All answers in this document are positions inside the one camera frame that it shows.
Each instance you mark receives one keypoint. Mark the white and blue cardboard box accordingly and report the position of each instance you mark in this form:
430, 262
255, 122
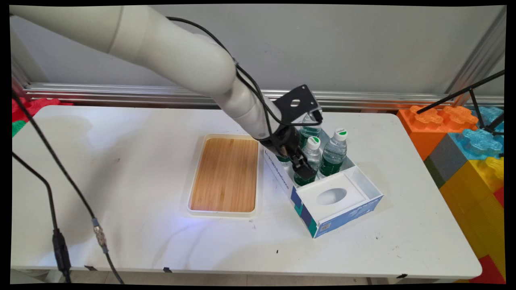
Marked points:
282, 181

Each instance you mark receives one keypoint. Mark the green foam block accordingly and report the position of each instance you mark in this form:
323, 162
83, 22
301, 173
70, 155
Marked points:
17, 128

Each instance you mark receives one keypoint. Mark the aluminium frame post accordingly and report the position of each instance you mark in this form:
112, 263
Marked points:
18, 78
479, 56

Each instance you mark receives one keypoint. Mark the orange foam block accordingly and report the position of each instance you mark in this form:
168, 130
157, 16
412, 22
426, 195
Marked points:
423, 133

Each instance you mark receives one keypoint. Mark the grey foam block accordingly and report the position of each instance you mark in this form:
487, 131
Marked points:
445, 159

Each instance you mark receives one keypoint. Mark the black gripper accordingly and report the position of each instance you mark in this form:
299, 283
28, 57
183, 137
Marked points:
282, 141

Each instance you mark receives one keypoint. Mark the aluminium frame rail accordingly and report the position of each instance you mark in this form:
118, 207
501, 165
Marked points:
363, 98

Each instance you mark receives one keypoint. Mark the red foam block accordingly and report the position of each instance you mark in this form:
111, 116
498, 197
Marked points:
500, 196
489, 272
32, 108

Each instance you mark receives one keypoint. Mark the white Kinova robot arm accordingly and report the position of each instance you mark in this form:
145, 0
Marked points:
181, 52

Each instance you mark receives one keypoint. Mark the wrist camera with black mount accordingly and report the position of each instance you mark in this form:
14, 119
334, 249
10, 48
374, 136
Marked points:
306, 98

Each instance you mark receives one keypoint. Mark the cyan foam block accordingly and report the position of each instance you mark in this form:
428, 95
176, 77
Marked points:
489, 114
477, 143

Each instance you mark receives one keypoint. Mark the green label water bottle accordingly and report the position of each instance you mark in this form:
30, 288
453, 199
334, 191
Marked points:
314, 157
333, 155
308, 132
283, 159

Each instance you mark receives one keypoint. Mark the colourful giant building blocks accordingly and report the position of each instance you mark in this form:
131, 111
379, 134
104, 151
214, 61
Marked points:
471, 201

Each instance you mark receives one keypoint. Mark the black tripod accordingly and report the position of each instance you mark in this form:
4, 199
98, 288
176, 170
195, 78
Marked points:
455, 94

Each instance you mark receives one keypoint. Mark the bamboo tray with cream rim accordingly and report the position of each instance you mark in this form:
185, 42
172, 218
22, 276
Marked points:
225, 173

